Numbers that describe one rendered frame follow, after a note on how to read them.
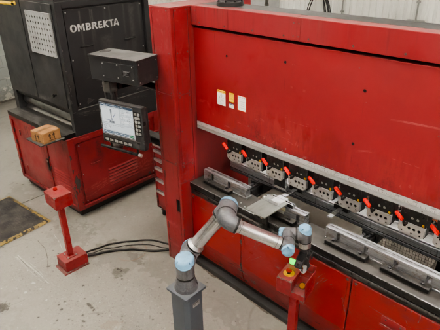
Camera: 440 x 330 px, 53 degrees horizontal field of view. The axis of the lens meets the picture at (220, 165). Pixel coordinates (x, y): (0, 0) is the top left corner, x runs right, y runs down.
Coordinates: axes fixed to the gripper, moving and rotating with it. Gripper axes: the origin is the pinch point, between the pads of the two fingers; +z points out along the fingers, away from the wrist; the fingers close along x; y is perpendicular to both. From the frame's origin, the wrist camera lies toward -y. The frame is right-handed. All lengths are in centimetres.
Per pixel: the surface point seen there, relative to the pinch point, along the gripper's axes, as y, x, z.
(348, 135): 42, -8, -79
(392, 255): 31, -45, -10
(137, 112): 23, 149, -71
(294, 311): -3.3, 3.0, 33.6
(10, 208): -1, 364, 81
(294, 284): -1.9, 4.5, 10.9
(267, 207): 33, 43, -13
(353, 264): 21.0, -25.1, -1.6
